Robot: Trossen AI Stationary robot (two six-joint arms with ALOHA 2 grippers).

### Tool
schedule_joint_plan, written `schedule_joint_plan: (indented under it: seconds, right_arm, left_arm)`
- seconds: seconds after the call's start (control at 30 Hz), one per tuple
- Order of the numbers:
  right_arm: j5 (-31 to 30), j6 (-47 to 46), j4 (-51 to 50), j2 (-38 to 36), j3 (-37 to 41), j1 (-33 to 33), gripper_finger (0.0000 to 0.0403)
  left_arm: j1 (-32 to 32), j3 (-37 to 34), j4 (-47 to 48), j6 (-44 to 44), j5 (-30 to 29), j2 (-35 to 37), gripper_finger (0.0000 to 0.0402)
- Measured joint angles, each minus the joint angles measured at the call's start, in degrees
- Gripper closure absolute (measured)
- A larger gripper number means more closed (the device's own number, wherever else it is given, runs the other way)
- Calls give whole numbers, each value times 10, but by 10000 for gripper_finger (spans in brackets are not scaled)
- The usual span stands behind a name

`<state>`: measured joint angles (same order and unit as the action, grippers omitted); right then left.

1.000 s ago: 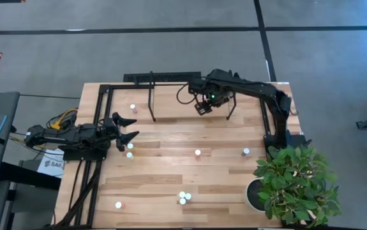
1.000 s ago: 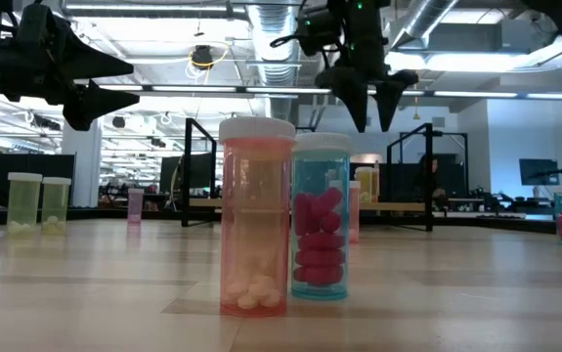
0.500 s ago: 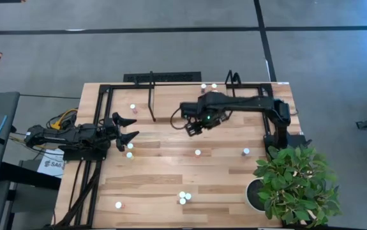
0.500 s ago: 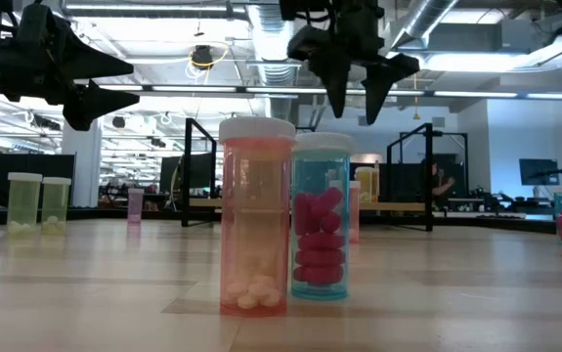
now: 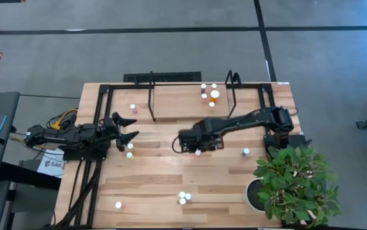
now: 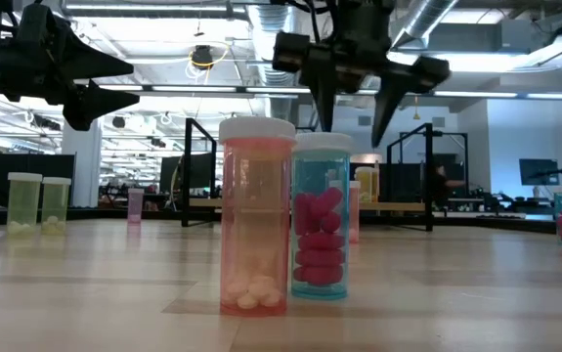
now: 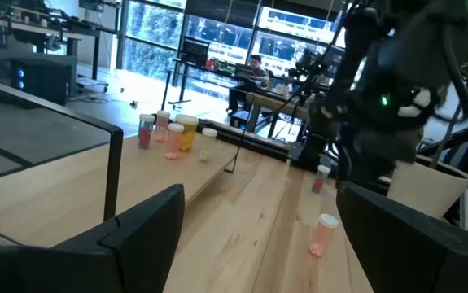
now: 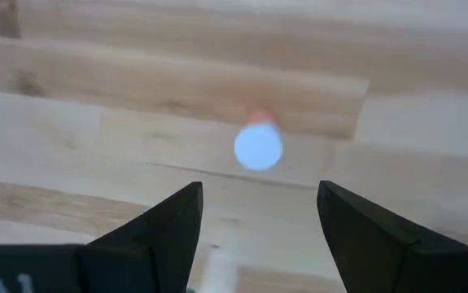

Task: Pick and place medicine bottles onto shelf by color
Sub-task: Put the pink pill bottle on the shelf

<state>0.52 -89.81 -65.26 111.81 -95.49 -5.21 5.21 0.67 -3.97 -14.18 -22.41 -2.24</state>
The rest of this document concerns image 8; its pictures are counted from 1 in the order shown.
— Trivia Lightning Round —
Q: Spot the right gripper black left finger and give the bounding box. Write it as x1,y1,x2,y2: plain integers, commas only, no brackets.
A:
77,181,204,293

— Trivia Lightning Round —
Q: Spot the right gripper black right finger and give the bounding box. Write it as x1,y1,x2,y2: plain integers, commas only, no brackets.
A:
316,180,454,293

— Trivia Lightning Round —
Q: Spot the red medicine bottle white cap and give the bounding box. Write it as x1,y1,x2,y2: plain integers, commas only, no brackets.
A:
233,107,285,173

